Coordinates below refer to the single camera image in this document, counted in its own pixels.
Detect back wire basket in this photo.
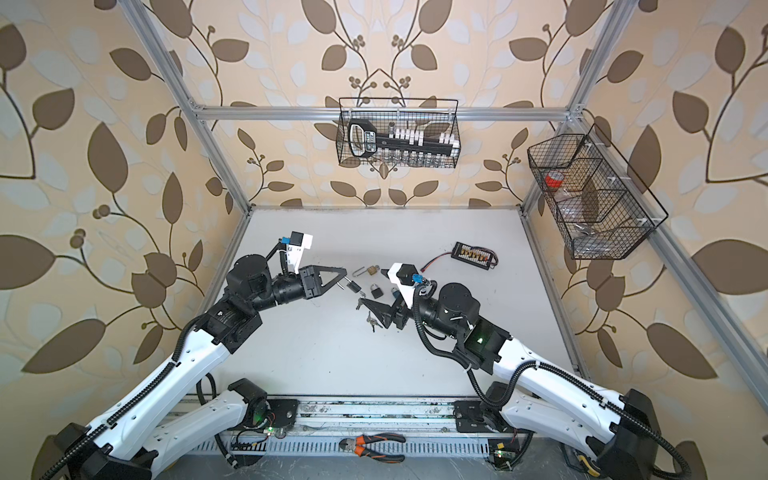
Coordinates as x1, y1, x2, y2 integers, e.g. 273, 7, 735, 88
335, 95, 462, 169

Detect black parallel charging board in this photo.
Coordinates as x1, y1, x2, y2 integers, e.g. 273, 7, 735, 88
451, 242, 499, 270

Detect red black power lead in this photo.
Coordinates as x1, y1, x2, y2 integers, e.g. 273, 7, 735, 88
420, 251, 452, 273

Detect black socket holder rail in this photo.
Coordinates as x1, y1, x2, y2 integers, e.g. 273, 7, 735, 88
346, 119, 461, 161

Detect black padlock shackle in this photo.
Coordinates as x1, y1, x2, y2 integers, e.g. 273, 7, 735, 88
346, 280, 362, 294

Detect orange black pliers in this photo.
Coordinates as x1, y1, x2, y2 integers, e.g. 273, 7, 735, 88
338, 432, 408, 464

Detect side wire basket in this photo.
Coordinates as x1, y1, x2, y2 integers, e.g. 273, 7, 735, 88
527, 125, 668, 260

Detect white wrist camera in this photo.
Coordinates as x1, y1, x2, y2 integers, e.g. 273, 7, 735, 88
387, 263, 431, 309
278, 231, 313, 274

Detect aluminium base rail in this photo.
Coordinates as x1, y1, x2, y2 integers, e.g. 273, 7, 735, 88
267, 395, 513, 439

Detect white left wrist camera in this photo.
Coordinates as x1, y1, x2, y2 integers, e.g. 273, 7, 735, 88
278, 231, 313, 274

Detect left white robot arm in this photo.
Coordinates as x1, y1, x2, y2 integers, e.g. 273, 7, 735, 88
40, 254, 346, 479

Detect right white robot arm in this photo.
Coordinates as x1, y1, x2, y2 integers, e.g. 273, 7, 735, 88
358, 282, 693, 479

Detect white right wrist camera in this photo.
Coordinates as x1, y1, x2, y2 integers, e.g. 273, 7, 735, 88
387, 263, 431, 309

